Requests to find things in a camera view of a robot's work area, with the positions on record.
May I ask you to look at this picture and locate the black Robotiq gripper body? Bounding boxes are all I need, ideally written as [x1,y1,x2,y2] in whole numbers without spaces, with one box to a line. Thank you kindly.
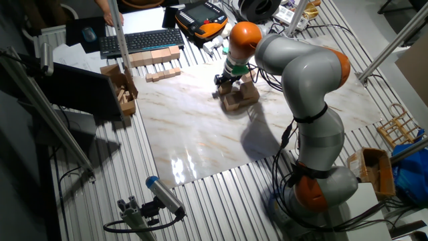
[217,73,241,85]

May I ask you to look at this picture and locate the bare person forearm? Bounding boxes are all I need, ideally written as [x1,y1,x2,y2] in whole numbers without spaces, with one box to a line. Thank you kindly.
[94,0,113,15]

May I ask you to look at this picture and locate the bare person hand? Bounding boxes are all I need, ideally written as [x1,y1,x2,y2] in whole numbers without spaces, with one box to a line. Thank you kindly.
[102,11,125,27]

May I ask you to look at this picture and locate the white power adapter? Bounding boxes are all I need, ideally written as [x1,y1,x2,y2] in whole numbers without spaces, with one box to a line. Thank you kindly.
[202,35,225,56]

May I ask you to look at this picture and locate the large spare wooden cube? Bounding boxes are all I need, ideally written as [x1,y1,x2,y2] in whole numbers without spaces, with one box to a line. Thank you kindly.
[150,49,164,65]
[130,52,145,68]
[168,45,182,61]
[160,47,173,64]
[141,50,154,66]

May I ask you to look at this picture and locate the white marble pattern board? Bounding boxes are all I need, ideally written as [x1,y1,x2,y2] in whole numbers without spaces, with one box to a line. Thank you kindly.
[132,33,384,189]

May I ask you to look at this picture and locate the orange black teach pendant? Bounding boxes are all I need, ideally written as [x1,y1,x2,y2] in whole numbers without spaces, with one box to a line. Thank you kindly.
[174,1,229,44]

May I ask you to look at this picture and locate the black filament spool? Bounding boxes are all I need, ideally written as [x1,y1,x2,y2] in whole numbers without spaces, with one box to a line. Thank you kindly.
[237,0,282,23]

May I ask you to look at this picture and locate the black smartphone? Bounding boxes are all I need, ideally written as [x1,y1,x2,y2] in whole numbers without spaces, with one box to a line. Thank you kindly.
[161,6,179,29]

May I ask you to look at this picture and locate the white power strip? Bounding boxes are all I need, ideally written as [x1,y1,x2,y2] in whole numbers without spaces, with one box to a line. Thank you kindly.
[273,4,309,31]

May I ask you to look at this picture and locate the black computer keyboard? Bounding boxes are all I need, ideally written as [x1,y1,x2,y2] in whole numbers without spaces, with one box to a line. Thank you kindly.
[98,27,186,60]

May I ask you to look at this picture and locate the cardboard box of wood pieces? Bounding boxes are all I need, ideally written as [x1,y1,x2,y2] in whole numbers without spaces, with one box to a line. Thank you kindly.
[99,63,139,117]

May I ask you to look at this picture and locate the gold foil wrapper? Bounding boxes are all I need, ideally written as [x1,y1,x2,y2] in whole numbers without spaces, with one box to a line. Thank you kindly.
[302,1,321,20]

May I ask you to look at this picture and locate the grey computer mouse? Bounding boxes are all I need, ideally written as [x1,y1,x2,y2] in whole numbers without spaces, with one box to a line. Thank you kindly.
[81,26,98,44]

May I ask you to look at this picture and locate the black monitor panel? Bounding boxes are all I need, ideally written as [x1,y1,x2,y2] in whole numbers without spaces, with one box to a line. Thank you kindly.
[18,53,124,122]

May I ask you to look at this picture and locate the white paper sheets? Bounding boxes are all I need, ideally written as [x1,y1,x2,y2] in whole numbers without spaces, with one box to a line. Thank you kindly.
[52,42,101,73]

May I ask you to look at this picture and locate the black mouse pad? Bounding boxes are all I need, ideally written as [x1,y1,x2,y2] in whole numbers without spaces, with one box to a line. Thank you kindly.
[65,16,108,55]

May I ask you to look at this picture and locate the wooden slat rack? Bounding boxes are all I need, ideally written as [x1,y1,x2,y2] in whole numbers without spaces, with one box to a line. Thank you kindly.
[377,102,425,150]

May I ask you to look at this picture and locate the short aluminium profile piece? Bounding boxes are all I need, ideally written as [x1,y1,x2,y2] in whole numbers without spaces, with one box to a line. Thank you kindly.
[116,195,158,241]

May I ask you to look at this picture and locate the orange lined cardboard box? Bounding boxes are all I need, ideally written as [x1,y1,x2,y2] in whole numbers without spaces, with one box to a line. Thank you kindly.
[346,147,397,201]

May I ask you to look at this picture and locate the brown cardboard panel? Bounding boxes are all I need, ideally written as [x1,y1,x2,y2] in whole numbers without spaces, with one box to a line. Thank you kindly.
[394,39,428,108]

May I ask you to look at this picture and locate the blue plastic bag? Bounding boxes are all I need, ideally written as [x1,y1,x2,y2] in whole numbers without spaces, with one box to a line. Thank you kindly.
[390,129,428,206]

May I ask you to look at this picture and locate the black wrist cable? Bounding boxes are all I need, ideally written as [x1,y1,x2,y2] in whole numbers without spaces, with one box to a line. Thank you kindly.
[249,63,285,94]

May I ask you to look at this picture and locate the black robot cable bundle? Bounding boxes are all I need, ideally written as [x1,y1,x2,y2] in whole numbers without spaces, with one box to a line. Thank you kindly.
[270,120,402,235]

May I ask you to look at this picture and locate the aluminium profile post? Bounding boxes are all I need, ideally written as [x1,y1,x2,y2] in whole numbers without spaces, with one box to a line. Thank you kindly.
[286,0,310,37]
[107,0,132,70]
[0,46,97,183]
[356,1,428,86]
[389,137,428,165]

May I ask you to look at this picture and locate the grey camera with blue end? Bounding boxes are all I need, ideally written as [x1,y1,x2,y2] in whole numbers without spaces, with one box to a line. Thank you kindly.
[144,175,187,217]

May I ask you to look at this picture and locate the black camera clamp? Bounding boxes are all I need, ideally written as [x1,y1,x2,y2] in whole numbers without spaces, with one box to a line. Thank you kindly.
[140,196,161,227]

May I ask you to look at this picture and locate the black camera cable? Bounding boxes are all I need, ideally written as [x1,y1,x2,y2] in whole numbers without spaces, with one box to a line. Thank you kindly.
[102,214,186,234]

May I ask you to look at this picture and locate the grey depth camera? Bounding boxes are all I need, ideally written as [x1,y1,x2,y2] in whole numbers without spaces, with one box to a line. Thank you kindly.
[39,42,55,77]

